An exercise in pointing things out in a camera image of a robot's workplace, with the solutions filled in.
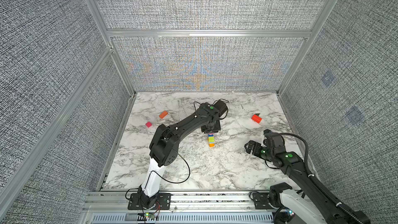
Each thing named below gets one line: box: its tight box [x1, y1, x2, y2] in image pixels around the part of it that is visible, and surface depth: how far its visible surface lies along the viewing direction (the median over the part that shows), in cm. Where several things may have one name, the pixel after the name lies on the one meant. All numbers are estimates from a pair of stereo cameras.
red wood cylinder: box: [250, 114, 263, 124], surface depth 105 cm
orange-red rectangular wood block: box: [158, 110, 168, 119], surface depth 108 cm
